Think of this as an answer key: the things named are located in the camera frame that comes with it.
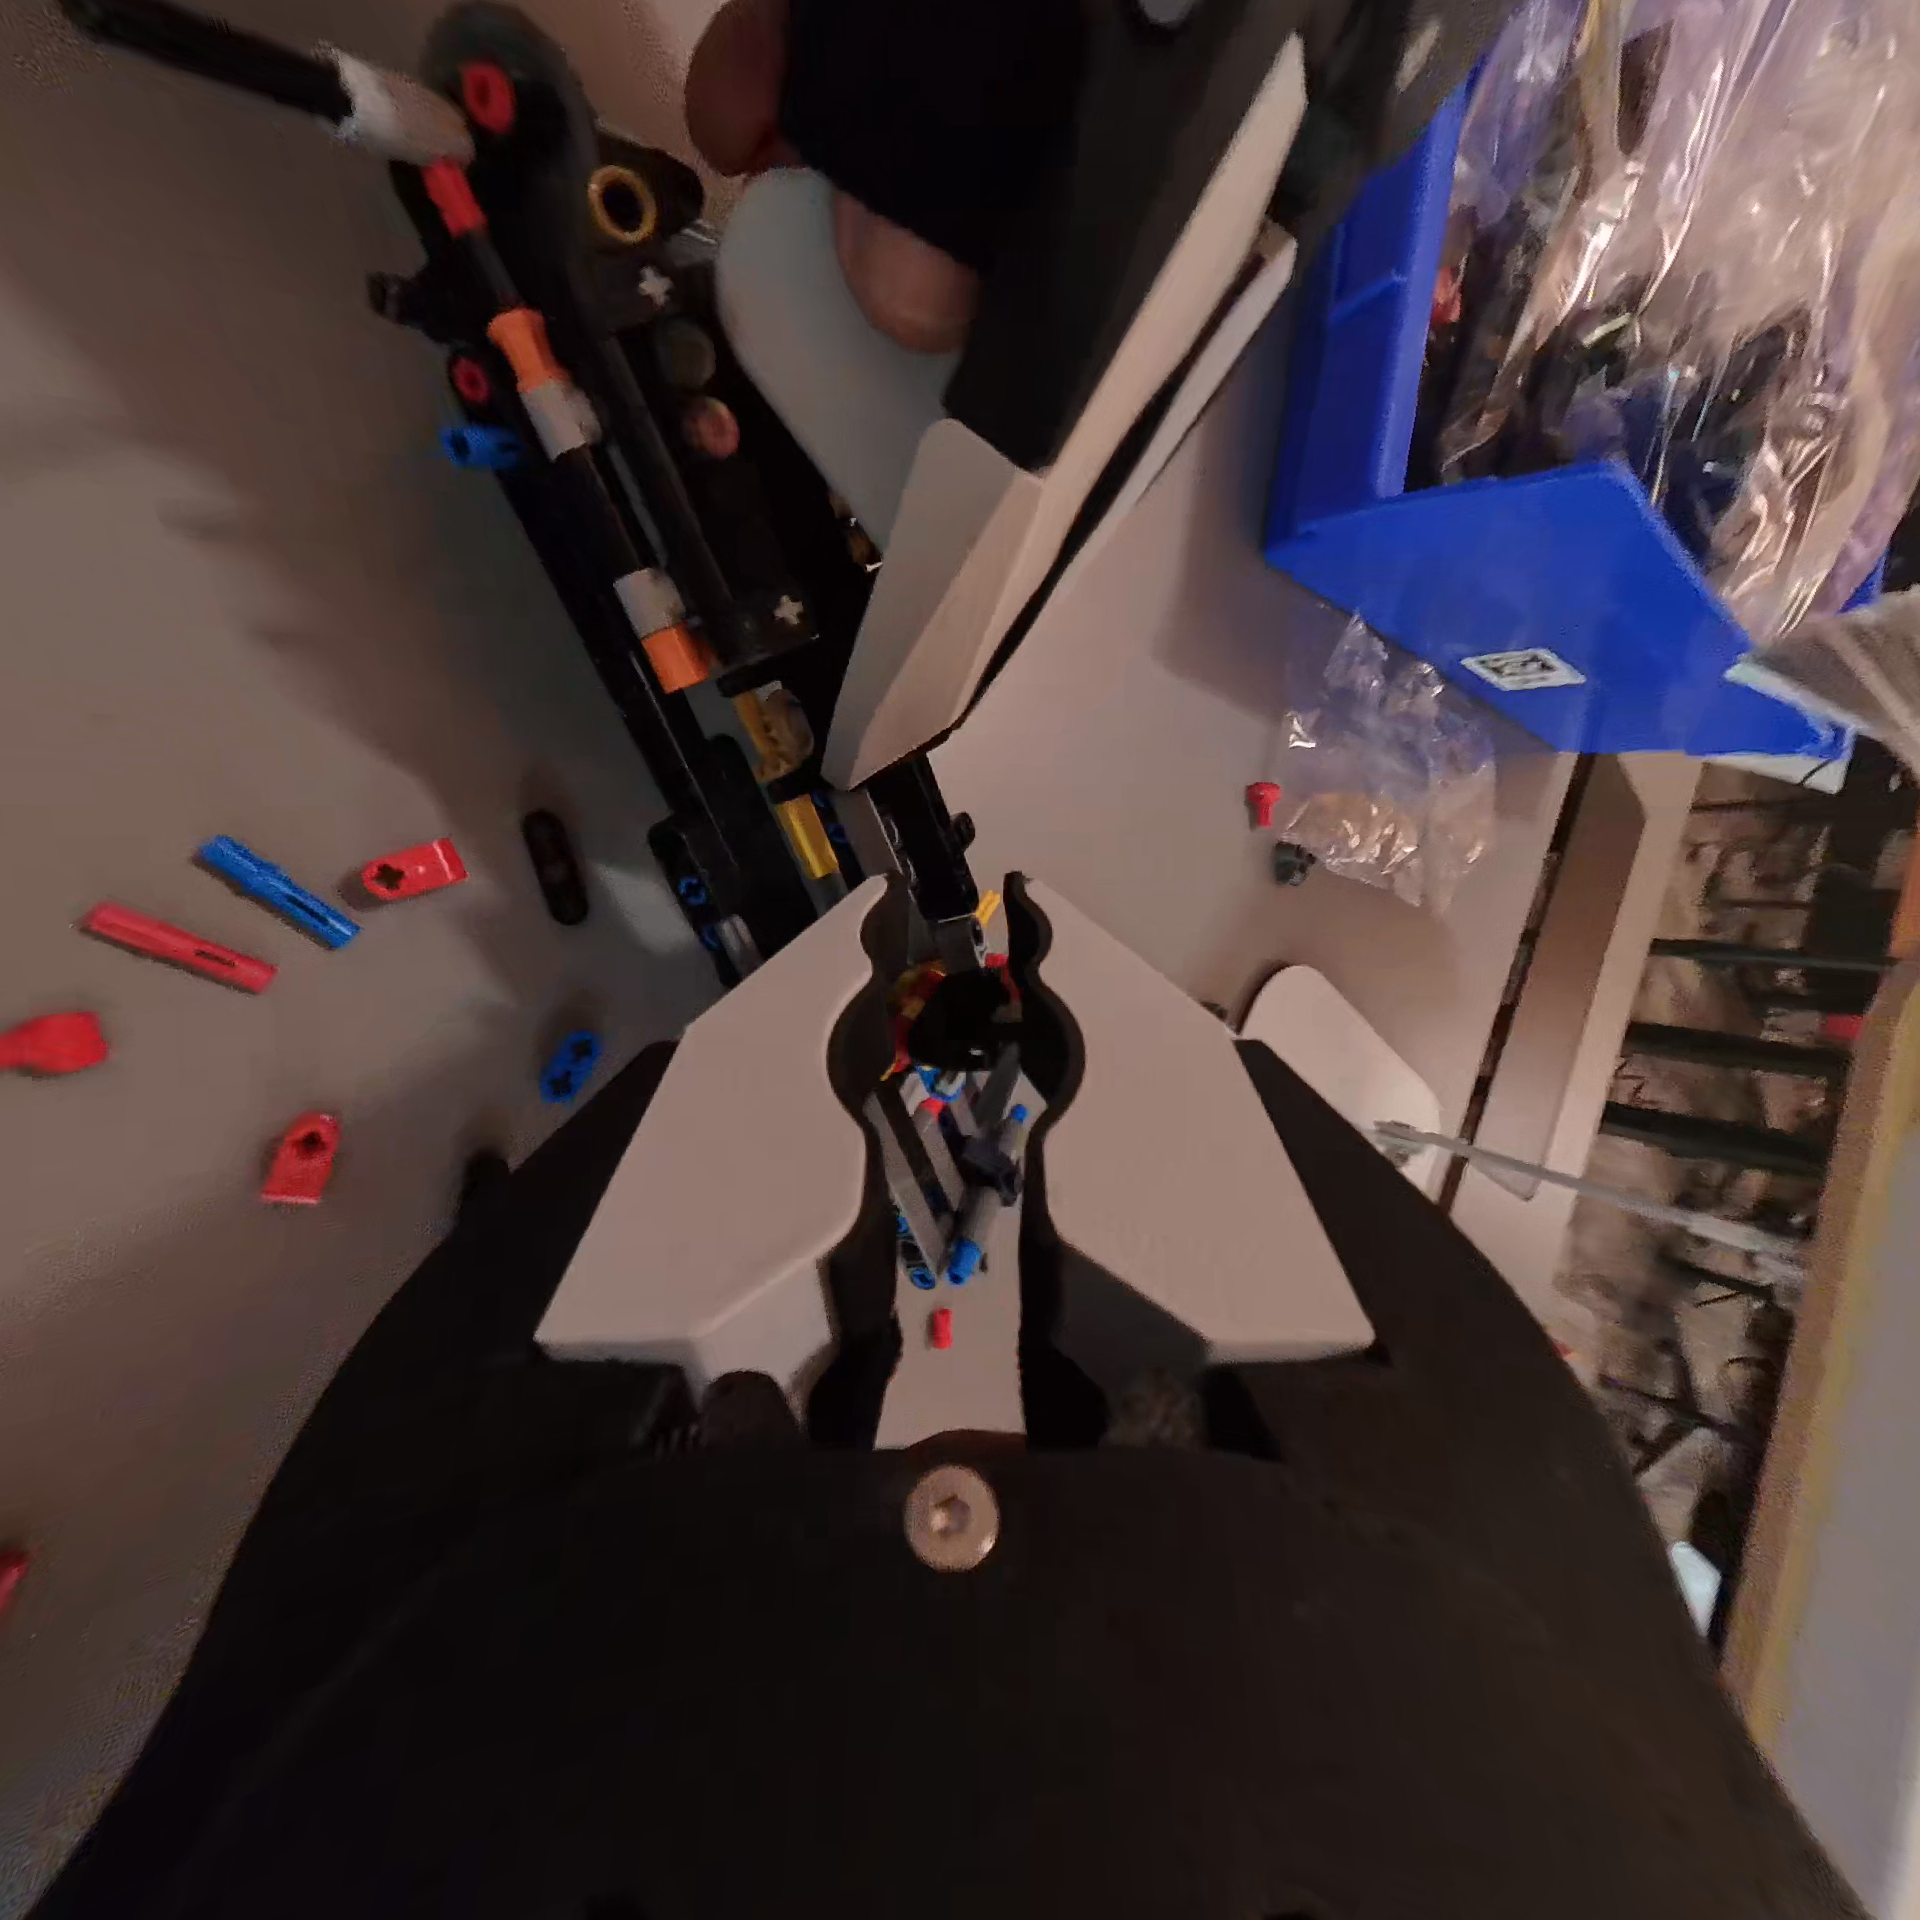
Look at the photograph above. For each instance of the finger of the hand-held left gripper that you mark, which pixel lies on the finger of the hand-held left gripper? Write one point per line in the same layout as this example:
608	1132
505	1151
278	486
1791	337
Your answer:
1171	428
944	600

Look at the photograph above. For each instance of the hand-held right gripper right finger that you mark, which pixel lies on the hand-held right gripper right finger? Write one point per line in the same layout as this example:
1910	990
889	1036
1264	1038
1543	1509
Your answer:
1184	1185

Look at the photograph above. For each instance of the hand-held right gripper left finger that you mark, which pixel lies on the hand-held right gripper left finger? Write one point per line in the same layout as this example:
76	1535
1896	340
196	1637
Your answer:
704	1185

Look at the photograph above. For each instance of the large black lego model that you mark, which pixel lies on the large black lego model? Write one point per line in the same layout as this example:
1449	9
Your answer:
751	571

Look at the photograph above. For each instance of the small grey lego assembly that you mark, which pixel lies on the small grey lego assembly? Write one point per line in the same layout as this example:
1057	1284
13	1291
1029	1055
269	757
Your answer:
961	1171

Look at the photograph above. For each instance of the small blue lego connector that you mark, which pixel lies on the small blue lego connector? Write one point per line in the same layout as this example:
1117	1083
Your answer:
572	1065

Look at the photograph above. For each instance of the small dark lego piece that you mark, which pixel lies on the small dark lego piece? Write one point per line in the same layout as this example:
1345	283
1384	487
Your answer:
1292	862

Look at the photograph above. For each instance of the short black lego beam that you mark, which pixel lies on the short black lego beam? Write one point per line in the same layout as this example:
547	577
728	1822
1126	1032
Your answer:
556	867

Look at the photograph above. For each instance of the red lego bush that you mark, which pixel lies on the red lego bush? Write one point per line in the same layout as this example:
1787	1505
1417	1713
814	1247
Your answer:
1262	803

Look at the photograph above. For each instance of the red lego connector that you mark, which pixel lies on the red lego connector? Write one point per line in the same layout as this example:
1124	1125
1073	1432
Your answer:
57	1043
413	869
303	1163

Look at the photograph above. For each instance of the blue lego pin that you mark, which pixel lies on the blue lego pin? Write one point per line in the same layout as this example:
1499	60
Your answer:
278	892

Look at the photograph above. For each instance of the long red lego axle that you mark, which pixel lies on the long red lego axle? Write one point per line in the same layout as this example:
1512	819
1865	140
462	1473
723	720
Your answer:
176	948

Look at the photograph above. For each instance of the person's left hand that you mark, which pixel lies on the person's left hand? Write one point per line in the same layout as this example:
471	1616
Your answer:
915	284

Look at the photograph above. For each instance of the small clear plastic bag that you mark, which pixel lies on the small clear plastic bag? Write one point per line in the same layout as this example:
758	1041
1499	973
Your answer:
1395	765

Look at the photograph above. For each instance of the blue storage bin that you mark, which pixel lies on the blue storage bin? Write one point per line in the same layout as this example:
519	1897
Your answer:
1560	600

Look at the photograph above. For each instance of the clear plastic bags of parts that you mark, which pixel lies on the clear plastic bags of parts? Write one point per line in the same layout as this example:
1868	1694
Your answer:
1664	255

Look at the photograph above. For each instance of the white flat panel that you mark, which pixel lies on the white flat panel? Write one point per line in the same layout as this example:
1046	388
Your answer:
1845	1501

